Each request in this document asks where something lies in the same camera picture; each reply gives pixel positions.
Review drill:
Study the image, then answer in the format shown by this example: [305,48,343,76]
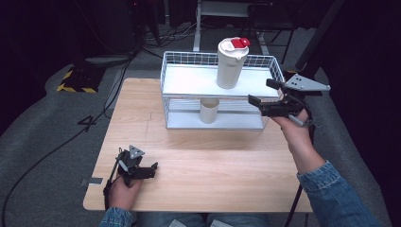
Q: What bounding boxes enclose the black stand with base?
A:
[283,0,346,97]

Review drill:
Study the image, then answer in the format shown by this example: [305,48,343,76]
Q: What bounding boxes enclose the grey tape piece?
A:
[79,177,104,186]

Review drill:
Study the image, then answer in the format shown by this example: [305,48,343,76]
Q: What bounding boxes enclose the right hand-held gripper cable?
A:
[284,94,318,227]

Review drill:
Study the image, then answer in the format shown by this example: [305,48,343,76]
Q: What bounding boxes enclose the white cup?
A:
[199,97,220,125]

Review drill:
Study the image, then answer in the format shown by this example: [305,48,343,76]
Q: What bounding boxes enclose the yellow black striped base plate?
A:
[56,64,107,94]

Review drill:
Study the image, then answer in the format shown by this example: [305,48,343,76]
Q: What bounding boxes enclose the black metal chair frame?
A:
[235,3,299,64]

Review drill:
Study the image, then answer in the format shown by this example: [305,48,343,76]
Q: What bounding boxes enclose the person's right hand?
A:
[270,110,313,143]

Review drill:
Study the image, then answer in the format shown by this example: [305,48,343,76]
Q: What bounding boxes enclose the person's legs in jeans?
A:
[135,212,272,227]

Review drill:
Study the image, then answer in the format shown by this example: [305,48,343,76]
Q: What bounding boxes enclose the black equipment cabinet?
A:
[83,0,141,60]

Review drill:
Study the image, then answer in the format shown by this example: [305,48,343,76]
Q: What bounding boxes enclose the person's left hand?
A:
[108,174,143,211]

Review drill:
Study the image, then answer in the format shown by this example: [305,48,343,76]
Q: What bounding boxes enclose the white tumbler with red lid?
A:
[216,37,252,90]

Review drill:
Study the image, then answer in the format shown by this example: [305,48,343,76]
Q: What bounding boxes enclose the tangle of floor cables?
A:
[138,22,204,53]

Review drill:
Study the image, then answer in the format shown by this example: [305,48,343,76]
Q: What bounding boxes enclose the long black floor cable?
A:
[0,50,140,227]

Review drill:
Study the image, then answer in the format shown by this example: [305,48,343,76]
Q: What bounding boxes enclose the white metal stand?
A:
[192,0,272,56]

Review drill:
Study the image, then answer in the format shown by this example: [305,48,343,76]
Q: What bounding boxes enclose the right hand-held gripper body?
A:
[261,74,331,127]

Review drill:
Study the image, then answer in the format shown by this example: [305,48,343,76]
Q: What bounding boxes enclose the white wire shelf rack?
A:
[160,50,287,131]

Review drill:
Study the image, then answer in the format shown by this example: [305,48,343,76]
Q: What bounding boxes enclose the hand-held gripper cable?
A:
[284,94,318,227]
[102,154,127,211]

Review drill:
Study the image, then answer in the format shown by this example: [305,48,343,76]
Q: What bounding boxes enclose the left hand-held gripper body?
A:
[116,145,146,187]

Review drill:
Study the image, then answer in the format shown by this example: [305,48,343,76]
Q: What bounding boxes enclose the left hand-held gripper cable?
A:
[102,154,127,211]

